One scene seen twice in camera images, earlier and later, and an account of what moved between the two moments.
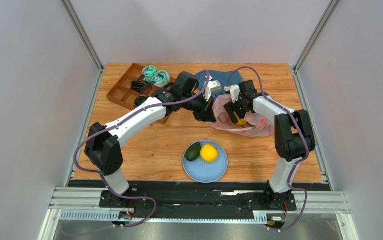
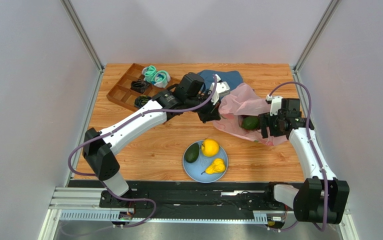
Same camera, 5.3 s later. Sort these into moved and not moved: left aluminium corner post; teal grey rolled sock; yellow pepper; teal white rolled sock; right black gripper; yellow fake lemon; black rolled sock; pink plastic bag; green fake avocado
Moved: yellow fake lemon; yellow pepper; pink plastic bag; right black gripper
Not moved: teal white rolled sock; black rolled sock; left aluminium corner post; teal grey rolled sock; green fake avocado
